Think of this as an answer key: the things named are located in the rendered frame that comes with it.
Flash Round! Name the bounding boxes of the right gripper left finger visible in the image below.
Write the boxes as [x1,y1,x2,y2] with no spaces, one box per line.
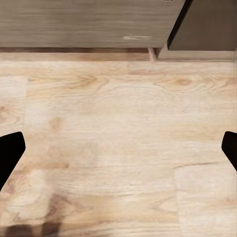
[0,131,26,190]

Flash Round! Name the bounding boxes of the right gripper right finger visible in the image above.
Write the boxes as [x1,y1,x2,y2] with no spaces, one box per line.
[221,131,237,171]

